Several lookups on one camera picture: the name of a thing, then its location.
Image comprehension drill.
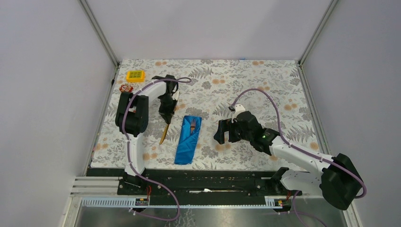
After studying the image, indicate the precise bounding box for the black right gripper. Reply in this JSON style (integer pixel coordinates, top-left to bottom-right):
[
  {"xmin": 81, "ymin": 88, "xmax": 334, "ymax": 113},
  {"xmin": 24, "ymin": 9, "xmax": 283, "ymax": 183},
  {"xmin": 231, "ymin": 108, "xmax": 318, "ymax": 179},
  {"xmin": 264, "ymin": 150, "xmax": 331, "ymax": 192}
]
[{"xmin": 213, "ymin": 118, "xmax": 253, "ymax": 144}]

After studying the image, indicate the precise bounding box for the blue cloth napkin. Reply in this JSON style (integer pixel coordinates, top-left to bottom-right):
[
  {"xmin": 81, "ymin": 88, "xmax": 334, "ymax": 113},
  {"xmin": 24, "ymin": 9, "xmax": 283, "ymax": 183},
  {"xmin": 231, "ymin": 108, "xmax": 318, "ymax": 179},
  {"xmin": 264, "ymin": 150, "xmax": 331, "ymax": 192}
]
[{"xmin": 174, "ymin": 115, "xmax": 202, "ymax": 165}]

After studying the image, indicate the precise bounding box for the floral tablecloth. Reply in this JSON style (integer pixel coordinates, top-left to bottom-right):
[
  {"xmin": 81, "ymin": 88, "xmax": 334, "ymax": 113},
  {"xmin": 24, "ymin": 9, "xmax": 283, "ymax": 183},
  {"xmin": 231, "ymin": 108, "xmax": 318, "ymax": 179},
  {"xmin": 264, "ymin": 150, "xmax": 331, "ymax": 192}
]
[{"xmin": 90, "ymin": 59, "xmax": 319, "ymax": 171}]

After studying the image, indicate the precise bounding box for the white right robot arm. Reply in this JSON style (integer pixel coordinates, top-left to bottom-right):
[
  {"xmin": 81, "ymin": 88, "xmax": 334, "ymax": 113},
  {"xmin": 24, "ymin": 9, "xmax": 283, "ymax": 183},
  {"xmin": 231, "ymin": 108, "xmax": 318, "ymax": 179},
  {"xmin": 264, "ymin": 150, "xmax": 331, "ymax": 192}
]
[{"xmin": 214, "ymin": 111, "xmax": 362, "ymax": 210}]

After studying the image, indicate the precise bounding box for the wooden fork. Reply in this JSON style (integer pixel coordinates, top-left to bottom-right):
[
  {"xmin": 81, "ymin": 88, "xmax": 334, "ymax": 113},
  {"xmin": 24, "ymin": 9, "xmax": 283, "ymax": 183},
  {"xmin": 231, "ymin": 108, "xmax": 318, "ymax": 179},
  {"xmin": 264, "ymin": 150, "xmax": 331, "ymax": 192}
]
[{"xmin": 190, "ymin": 118, "xmax": 196, "ymax": 135}]

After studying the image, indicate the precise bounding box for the yellow green toy block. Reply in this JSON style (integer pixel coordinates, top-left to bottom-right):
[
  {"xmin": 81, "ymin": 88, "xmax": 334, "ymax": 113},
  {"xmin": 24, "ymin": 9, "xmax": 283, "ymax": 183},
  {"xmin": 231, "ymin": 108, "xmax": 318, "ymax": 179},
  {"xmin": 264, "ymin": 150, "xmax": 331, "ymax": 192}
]
[{"xmin": 126, "ymin": 70, "xmax": 146, "ymax": 83}]

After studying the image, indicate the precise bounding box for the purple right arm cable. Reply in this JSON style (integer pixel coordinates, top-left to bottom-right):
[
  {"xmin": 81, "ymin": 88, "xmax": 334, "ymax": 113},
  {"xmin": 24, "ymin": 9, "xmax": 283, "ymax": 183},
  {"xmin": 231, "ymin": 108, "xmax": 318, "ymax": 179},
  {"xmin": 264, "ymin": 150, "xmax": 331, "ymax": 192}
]
[{"xmin": 228, "ymin": 88, "xmax": 368, "ymax": 227}]

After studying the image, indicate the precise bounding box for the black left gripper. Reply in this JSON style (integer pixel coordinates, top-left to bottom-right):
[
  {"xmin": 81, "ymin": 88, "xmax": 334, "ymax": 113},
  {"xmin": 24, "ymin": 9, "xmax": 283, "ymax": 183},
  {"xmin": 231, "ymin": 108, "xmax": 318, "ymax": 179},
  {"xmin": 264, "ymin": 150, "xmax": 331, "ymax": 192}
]
[{"xmin": 158, "ymin": 94, "xmax": 177, "ymax": 123}]

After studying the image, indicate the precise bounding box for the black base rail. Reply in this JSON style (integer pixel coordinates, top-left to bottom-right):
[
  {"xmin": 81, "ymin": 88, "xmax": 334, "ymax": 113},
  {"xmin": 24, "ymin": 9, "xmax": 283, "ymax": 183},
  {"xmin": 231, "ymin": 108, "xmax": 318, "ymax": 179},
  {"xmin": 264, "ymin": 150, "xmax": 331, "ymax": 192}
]
[{"xmin": 86, "ymin": 169, "xmax": 303, "ymax": 207}]

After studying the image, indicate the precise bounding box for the wooden spoon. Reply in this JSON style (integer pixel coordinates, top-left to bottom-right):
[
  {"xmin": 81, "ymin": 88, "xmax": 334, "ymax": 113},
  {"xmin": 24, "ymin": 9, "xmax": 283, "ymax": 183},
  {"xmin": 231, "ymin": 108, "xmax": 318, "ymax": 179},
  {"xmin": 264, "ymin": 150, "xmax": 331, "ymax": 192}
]
[{"xmin": 159, "ymin": 124, "xmax": 170, "ymax": 145}]

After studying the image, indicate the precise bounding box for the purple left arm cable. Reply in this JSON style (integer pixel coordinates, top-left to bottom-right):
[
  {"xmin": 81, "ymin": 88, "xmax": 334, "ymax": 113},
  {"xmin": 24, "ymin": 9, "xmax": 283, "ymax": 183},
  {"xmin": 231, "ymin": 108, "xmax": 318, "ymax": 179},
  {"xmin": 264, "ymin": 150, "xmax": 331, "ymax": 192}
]
[{"xmin": 121, "ymin": 77, "xmax": 192, "ymax": 222}]

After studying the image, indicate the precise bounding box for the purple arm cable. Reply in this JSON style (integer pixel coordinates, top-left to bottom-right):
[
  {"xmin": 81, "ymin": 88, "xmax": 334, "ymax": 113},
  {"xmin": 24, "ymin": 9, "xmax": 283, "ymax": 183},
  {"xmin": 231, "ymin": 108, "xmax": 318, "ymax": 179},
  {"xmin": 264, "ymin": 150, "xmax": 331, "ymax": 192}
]
[
  {"xmin": 121, "ymin": 77, "xmax": 192, "ymax": 222},
  {"xmin": 228, "ymin": 88, "xmax": 368, "ymax": 227}
]

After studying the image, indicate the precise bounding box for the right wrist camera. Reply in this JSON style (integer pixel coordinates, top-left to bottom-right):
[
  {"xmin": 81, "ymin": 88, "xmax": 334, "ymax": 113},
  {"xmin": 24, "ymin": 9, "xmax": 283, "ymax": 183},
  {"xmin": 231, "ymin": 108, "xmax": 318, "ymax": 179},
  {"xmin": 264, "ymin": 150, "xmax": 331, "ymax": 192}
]
[{"xmin": 229, "ymin": 104, "xmax": 246, "ymax": 123}]

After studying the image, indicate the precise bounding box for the red owl toy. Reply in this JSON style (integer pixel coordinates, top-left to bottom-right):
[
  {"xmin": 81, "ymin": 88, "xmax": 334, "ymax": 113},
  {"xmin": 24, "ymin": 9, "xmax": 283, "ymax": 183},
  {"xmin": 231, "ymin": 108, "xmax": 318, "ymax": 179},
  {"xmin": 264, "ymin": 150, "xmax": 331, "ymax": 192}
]
[{"xmin": 119, "ymin": 84, "xmax": 133, "ymax": 92}]

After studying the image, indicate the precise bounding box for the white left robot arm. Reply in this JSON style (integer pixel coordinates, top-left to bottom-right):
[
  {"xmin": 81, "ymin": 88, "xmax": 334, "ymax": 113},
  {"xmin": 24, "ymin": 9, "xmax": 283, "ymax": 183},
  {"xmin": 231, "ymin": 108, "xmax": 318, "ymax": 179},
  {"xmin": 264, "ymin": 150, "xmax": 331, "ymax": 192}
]
[{"xmin": 115, "ymin": 75, "xmax": 179, "ymax": 194}]

